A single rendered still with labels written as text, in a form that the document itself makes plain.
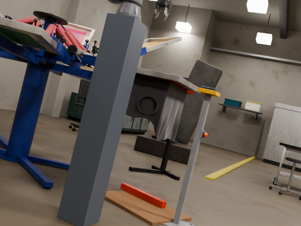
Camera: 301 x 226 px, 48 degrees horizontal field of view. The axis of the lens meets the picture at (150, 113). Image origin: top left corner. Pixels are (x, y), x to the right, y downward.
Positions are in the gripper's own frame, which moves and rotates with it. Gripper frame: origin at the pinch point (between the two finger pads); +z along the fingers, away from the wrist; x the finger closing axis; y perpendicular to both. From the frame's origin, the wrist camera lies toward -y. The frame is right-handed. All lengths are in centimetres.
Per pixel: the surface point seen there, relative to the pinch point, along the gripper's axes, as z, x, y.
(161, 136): 81, 16, -17
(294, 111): -38, 108, -887
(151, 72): 38.9, 4.9, 4.5
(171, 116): 65, 17, -24
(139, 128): 119, -254, -606
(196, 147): 81, 45, -10
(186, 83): 39.6, 26.3, -10.9
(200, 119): 62, 43, -10
